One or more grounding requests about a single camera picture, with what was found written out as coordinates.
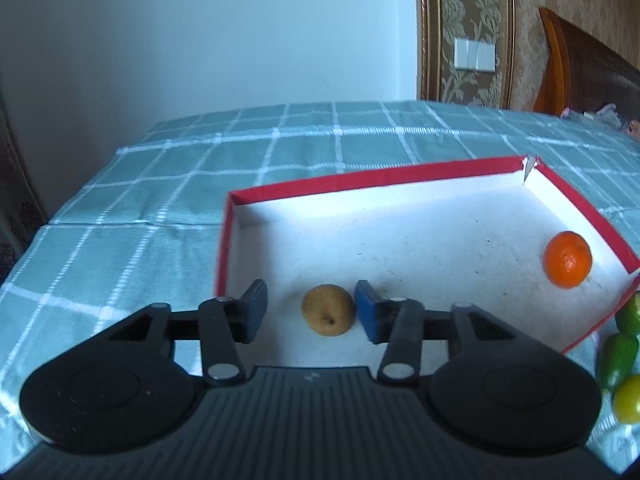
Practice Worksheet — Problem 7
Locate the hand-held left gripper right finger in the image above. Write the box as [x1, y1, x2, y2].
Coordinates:
[354, 280, 521, 383]

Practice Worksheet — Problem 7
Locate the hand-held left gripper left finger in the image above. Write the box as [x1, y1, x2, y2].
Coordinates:
[107, 280, 268, 387]

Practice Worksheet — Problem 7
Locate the brown longan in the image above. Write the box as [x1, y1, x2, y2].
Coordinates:
[301, 284, 357, 336]

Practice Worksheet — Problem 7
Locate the red cardboard box tray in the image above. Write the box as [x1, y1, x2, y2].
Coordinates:
[215, 156, 640, 356]

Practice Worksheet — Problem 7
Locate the green cucumber piece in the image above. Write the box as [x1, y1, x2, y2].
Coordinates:
[615, 291, 640, 337]
[597, 334, 640, 393]

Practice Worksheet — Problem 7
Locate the teal checked blanket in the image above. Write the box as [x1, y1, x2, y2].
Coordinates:
[0, 100, 640, 476]

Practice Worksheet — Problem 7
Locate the orange tangerine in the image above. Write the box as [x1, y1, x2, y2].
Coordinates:
[544, 231, 593, 290]

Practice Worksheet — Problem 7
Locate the brown patterned curtain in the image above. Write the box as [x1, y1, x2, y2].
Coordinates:
[0, 105, 48, 261]

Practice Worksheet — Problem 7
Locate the green tangerine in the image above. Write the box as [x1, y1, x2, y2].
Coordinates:
[613, 375, 640, 426]

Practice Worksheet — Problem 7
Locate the pink cloth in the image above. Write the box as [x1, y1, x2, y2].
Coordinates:
[560, 102, 640, 138]

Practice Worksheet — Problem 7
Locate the wooden headboard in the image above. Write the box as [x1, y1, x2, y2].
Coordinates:
[532, 6, 640, 121]

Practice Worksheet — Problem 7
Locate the white wall light switch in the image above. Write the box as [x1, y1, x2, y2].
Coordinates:
[454, 38, 497, 72]

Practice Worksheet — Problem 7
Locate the gold wall panel frame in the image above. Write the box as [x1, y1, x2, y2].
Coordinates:
[415, 0, 516, 110]

